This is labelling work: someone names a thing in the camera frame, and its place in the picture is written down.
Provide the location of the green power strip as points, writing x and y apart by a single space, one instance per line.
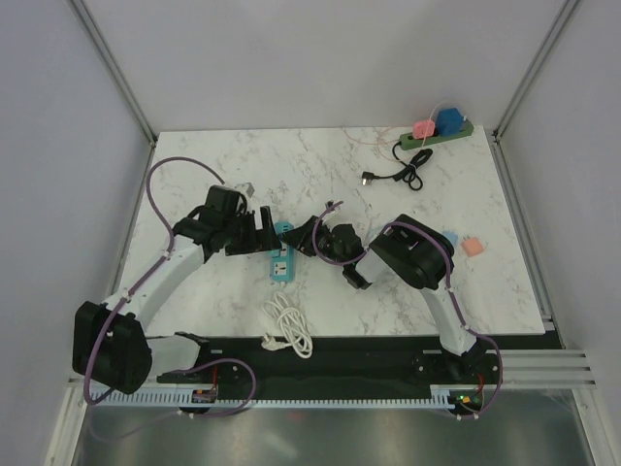
407 142

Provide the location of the slotted cable duct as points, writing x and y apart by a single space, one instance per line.
170 396

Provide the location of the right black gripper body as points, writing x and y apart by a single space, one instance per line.
323 244

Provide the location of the light blue charger plug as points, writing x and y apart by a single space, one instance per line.
451 237

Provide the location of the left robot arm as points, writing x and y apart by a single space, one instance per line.
110 345

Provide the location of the salmon pink charger plug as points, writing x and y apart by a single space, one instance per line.
472 247

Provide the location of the pink plug adapter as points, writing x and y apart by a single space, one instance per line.
423 129

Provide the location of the teal power strip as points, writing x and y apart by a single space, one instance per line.
282 268

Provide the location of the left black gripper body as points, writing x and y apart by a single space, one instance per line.
245 239

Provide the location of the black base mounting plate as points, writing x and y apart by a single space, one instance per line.
347 368

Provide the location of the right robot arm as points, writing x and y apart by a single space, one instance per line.
420 256

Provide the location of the blue cube adapter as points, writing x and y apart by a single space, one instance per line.
449 122

